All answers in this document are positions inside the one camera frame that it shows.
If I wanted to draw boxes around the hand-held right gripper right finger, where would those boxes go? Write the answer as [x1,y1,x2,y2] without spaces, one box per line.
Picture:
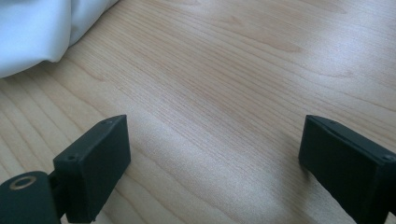
[298,114,396,224]

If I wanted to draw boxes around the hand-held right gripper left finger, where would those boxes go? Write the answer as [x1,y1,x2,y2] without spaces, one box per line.
[52,114,132,224]

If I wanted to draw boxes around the white t-shirt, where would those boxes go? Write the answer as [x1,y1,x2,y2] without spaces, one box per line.
[0,0,120,79]

